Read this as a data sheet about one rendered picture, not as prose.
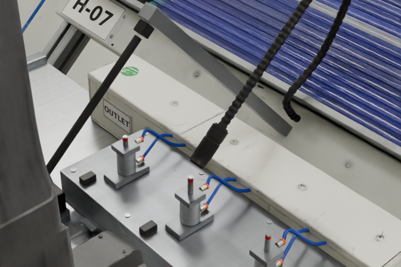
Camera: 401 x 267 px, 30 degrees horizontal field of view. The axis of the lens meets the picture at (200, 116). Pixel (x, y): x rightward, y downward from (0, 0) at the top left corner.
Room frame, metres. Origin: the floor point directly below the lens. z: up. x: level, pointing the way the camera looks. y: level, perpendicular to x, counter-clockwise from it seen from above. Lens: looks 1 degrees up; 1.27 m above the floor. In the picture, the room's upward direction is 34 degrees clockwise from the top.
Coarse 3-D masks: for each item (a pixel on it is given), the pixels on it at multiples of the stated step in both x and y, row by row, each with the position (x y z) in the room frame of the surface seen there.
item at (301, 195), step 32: (128, 64) 1.04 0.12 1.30; (128, 96) 0.98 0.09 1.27; (160, 96) 0.98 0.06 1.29; (192, 96) 0.98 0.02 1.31; (128, 128) 1.00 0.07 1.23; (160, 128) 0.94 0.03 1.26; (192, 128) 0.92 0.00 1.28; (224, 160) 0.87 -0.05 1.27; (256, 160) 0.87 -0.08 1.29; (288, 160) 0.87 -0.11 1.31; (256, 192) 0.84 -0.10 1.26; (288, 192) 0.83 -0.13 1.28; (320, 192) 0.83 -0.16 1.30; (352, 192) 0.83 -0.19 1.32; (288, 224) 0.81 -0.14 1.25; (320, 224) 0.79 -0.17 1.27; (352, 224) 0.79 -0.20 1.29; (384, 224) 0.79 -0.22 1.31; (352, 256) 0.76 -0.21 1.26; (384, 256) 0.75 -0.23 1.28
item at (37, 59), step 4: (36, 52) 1.19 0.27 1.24; (40, 52) 1.19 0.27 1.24; (28, 56) 1.18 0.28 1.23; (32, 56) 1.18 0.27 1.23; (36, 56) 1.18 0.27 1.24; (40, 56) 1.18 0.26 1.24; (44, 56) 1.18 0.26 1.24; (28, 60) 1.17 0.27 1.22; (32, 60) 1.17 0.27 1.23; (36, 60) 1.18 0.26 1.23; (40, 60) 1.18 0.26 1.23; (44, 60) 1.19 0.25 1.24; (28, 64) 1.17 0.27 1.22; (32, 64) 1.17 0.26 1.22; (36, 64) 1.18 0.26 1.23; (40, 64) 1.18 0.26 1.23; (28, 68) 1.17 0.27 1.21; (32, 68) 1.18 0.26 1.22
